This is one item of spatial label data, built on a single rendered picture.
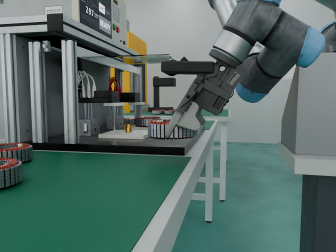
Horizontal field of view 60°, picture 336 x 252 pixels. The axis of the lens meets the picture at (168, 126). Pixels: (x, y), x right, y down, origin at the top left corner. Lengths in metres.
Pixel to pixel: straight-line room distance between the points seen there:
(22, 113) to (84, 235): 0.64
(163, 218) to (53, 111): 0.75
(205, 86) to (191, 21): 5.91
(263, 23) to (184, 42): 5.82
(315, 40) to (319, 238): 0.53
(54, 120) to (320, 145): 0.82
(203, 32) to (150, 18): 1.21
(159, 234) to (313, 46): 0.47
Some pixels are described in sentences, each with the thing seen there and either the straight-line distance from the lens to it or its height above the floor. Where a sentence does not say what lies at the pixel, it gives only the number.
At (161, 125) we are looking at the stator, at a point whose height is 0.84.
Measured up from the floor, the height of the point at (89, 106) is 0.87.
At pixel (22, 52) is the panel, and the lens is 0.95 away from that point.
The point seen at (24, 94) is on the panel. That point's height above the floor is 0.91.
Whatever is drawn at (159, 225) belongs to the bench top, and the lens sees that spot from 0.35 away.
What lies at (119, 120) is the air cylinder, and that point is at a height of 0.80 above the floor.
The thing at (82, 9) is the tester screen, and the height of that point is 1.17.
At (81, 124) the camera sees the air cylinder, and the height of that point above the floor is 0.81.
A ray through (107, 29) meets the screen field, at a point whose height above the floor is 1.16.
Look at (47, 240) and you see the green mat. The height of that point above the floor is 0.75.
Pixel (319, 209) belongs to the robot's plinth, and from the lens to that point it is 0.90.
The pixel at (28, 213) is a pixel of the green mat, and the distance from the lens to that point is 0.42.
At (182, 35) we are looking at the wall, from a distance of 6.47.
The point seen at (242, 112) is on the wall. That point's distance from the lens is 6.26.
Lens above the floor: 0.89
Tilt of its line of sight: 5 degrees down
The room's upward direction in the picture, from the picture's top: straight up
